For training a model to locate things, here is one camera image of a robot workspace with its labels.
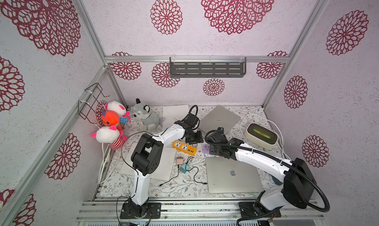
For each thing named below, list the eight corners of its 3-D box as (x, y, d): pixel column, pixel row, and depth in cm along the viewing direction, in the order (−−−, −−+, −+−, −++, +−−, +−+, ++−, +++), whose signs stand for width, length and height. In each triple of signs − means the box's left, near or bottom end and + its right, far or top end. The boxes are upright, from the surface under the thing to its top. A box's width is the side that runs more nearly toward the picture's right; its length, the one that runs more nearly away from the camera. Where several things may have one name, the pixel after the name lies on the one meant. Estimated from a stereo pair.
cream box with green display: (241, 140, 103) (244, 135, 97) (245, 127, 110) (248, 121, 104) (271, 153, 97) (276, 147, 91) (274, 138, 104) (279, 132, 98)
